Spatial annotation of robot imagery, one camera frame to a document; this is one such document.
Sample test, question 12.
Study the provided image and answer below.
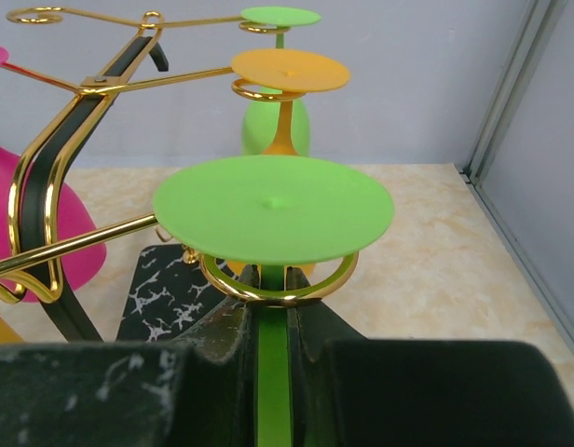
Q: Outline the gold wine glass rack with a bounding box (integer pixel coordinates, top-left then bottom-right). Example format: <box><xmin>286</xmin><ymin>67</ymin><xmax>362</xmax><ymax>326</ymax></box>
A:
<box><xmin>0</xmin><ymin>6</ymin><xmax>361</xmax><ymax>344</ymax></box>

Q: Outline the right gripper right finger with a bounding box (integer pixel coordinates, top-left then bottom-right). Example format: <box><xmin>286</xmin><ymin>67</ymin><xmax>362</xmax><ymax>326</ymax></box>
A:
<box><xmin>285</xmin><ymin>264</ymin><xmax>574</xmax><ymax>447</ymax></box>

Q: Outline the green wine glass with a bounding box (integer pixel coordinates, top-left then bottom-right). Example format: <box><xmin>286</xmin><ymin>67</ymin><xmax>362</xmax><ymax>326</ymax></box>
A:
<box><xmin>239</xmin><ymin>6</ymin><xmax>321</xmax><ymax>156</ymax></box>
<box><xmin>153</xmin><ymin>156</ymin><xmax>394</xmax><ymax>446</ymax></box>

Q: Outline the pink wine glass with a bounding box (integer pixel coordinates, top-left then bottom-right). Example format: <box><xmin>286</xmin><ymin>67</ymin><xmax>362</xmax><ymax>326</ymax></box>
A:
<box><xmin>0</xmin><ymin>45</ymin><xmax>108</xmax><ymax>304</ymax></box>

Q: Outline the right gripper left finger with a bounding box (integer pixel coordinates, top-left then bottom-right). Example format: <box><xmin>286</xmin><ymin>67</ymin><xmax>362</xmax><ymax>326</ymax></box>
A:
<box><xmin>0</xmin><ymin>263</ymin><xmax>261</xmax><ymax>447</ymax></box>

